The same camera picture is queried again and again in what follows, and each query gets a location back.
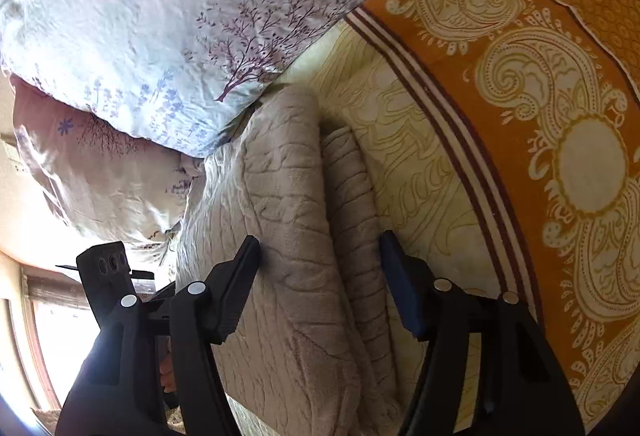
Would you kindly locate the yellow orange paisley bed sheet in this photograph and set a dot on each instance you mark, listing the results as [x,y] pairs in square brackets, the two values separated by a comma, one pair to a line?
[550,166]

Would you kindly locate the window with wooden frame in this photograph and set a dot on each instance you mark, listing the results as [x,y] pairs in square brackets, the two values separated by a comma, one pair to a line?
[55,341]

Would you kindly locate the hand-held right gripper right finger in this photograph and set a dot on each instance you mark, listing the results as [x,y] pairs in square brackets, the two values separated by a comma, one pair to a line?
[405,288]

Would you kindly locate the pink flower print pillow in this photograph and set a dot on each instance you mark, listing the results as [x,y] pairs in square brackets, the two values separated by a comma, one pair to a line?
[100,186]

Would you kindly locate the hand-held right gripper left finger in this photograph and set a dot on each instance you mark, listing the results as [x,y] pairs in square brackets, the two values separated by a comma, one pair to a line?
[235,296]

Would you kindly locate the white tree print pillow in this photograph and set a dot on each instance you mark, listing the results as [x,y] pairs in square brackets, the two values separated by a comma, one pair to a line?
[150,16]

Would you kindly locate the person's left hand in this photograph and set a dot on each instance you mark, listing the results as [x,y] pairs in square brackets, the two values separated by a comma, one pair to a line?
[167,368]

